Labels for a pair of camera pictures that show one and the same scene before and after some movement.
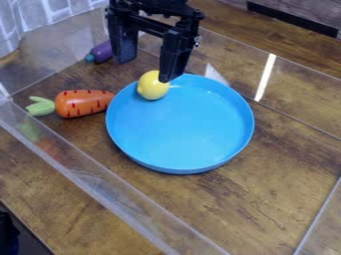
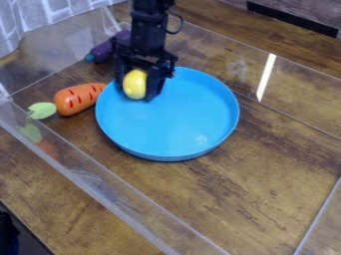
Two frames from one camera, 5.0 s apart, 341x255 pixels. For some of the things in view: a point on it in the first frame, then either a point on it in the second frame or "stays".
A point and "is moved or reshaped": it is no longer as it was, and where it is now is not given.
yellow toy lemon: x=151 y=88 is moved or reshaped
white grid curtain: x=25 y=15 stays
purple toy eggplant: x=101 y=53 stays
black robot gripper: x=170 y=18 → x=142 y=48
